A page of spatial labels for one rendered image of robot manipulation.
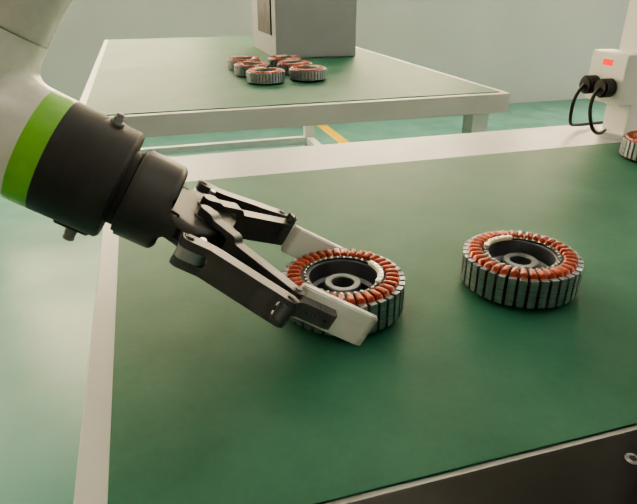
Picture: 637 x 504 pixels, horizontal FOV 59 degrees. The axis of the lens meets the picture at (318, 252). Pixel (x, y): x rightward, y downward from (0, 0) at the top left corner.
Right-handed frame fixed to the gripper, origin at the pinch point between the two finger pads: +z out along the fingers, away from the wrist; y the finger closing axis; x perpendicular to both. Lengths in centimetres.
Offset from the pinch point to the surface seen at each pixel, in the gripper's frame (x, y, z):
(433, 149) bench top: 10, -52, 22
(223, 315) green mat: -7.1, 0.4, -8.2
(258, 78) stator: -4, -122, -6
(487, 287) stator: 6.5, 0.7, 12.1
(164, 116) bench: -17, -87, -23
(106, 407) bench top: -11.2, 11.7, -14.8
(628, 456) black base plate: 7.1, 21.8, 12.4
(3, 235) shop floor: -128, -196, -68
